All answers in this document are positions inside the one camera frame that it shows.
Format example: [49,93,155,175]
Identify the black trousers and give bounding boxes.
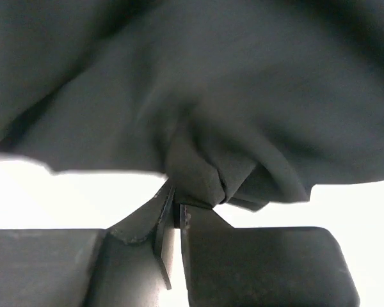
[0,1,384,210]

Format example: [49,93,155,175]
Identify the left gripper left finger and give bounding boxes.
[0,183,174,306]

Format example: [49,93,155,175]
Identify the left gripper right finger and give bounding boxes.
[180,205,360,307]

